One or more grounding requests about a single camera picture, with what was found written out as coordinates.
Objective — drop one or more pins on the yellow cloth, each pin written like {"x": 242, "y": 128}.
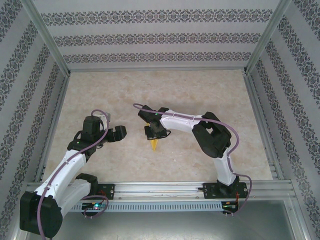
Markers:
{"x": 154, "y": 145}

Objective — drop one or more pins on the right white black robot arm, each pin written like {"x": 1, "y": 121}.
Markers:
{"x": 177, "y": 122}

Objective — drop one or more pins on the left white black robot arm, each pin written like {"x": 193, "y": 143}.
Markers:
{"x": 62, "y": 172}

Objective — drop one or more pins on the grey sheet metal panel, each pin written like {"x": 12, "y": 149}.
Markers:
{"x": 160, "y": 227}

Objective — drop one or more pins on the aluminium side rail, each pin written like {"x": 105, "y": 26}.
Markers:
{"x": 54, "y": 125}
{"x": 263, "y": 125}

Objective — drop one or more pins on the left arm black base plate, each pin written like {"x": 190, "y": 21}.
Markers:
{"x": 110, "y": 191}

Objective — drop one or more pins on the aluminium mounting rail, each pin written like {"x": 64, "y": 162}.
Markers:
{"x": 160, "y": 190}

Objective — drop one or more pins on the aluminium frame beam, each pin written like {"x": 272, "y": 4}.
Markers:
{"x": 157, "y": 69}

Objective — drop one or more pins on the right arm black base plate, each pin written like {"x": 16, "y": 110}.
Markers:
{"x": 211, "y": 191}

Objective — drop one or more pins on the aluminium frame post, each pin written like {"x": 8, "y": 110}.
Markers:
{"x": 45, "y": 32}
{"x": 269, "y": 32}

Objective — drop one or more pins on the aluminium frame bar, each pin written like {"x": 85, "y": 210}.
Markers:
{"x": 298, "y": 220}

